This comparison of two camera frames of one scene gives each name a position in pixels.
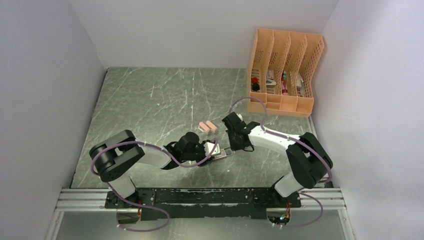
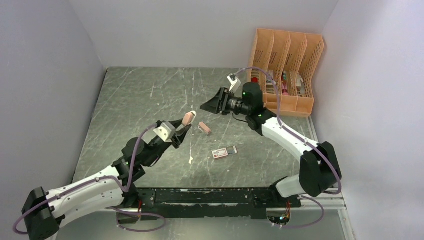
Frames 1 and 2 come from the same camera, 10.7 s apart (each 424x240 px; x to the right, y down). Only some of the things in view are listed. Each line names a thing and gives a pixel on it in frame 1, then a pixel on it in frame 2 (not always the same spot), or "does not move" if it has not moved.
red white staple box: (224, 153) does not move
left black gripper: (202, 146) -> (179, 136)
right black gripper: (234, 147) -> (219, 103)
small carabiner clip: (212, 126) -> (204, 128)
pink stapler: (202, 127) -> (188, 118)
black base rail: (203, 204) does not move
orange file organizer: (280, 72) does not move
